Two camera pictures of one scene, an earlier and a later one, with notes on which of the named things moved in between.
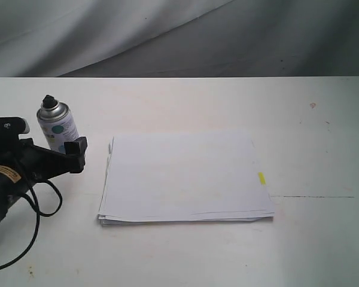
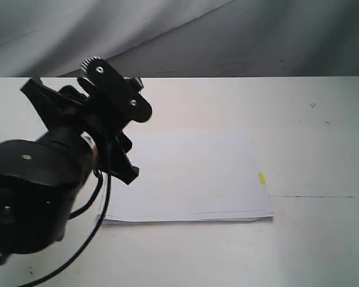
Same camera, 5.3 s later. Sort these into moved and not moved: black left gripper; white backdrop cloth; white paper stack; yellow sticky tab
Moved: black left gripper
Not moved: yellow sticky tab; white backdrop cloth; white paper stack
